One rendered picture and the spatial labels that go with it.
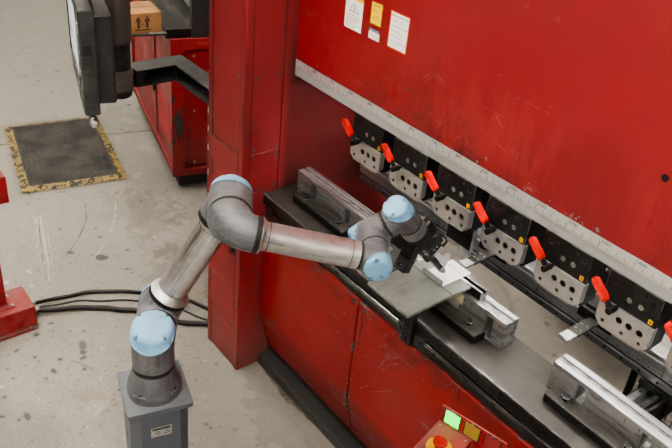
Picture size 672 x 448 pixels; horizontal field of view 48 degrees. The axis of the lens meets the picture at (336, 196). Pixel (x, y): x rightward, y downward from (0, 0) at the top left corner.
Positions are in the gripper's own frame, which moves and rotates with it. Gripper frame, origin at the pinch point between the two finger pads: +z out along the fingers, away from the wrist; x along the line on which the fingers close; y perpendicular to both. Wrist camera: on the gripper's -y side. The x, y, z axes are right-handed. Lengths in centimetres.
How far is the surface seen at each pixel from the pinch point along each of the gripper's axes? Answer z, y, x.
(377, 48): -37, 39, 43
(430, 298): -0.8, -8.4, -6.7
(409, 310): -6.7, -15.4, -7.5
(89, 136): 89, -54, 319
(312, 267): 21, -24, 52
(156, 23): 16, 18, 233
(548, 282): -8.2, 13.7, -35.1
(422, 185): -11.2, 16.4, 15.1
